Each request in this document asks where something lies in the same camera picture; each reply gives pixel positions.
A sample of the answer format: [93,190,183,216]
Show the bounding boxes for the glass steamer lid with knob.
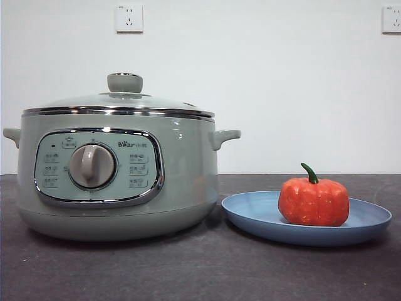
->
[22,72,216,120]

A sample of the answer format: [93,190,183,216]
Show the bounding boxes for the orange toy pumpkin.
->
[278,162,350,227]

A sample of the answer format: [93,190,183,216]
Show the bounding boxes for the grey-green electric steamer pot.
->
[3,113,242,242]

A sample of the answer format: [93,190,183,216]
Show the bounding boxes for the blue plate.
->
[221,190,393,246]

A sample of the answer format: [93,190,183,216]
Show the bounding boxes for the white wall socket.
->
[381,5,401,34]
[116,4,145,34]

